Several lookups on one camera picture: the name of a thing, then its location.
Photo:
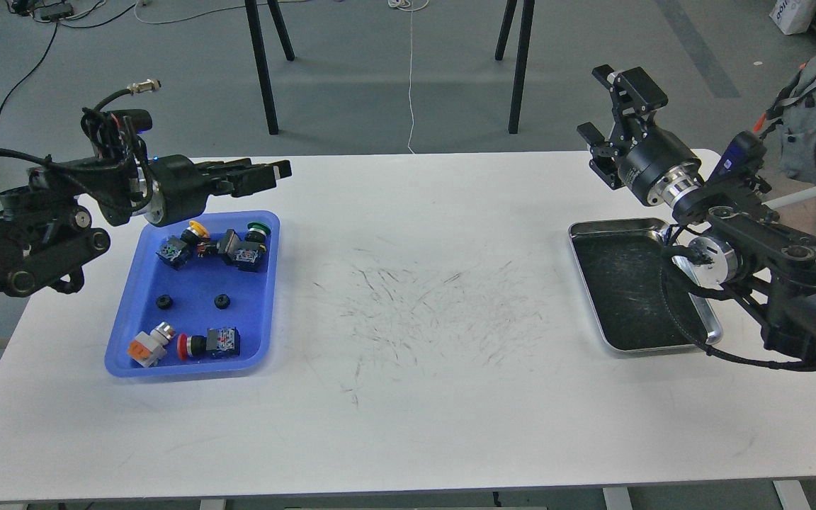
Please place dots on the metal tray with black mat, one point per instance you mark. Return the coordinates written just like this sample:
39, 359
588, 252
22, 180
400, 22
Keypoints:
620, 262

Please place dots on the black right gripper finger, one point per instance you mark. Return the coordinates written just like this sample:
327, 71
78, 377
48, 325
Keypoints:
635, 100
602, 155

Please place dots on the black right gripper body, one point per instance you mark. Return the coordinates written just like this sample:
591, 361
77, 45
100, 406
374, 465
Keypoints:
652, 162

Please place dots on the black power adapter on floor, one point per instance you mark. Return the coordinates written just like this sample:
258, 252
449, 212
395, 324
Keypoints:
46, 11

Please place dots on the yellow push button switch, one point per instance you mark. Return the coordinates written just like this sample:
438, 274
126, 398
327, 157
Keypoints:
176, 251

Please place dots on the red push button switch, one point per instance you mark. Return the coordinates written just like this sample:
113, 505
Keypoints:
216, 343

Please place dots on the orange white switch module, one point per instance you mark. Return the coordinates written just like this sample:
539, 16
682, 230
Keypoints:
148, 348

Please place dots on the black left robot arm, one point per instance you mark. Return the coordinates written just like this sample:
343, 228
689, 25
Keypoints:
46, 236

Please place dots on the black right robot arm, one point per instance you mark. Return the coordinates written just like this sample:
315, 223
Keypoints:
727, 244

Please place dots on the blue plastic tray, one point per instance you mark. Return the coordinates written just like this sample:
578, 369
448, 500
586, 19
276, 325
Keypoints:
192, 290

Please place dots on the black table leg pair right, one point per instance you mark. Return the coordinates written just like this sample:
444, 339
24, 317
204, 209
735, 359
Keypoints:
523, 51

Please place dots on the white cardboard box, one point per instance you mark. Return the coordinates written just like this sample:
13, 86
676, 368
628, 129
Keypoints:
793, 17

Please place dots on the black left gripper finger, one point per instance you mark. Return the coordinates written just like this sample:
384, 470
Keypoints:
234, 169
262, 178

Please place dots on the black table leg pair left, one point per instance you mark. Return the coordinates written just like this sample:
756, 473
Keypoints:
259, 52

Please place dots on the green push button switch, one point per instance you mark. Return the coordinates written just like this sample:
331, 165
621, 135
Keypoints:
245, 253

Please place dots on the grey backpack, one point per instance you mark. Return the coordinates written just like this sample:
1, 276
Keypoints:
792, 115

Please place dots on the black table leg pair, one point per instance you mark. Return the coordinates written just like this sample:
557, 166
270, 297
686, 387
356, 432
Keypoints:
259, 52
523, 51

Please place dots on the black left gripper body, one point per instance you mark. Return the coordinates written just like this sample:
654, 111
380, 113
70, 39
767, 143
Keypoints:
179, 193

